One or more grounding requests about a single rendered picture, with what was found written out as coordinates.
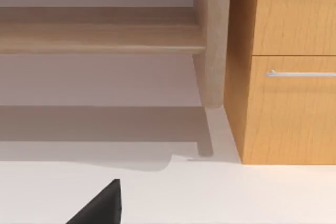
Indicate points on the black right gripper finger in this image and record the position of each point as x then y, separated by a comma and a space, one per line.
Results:
106, 204

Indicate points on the wooden cupboard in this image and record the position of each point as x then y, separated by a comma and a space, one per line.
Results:
237, 77

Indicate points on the pale wooden open shelf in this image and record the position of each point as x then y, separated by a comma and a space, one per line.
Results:
212, 37

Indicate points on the wooden drawer front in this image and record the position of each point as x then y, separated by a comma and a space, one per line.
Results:
296, 11
288, 119

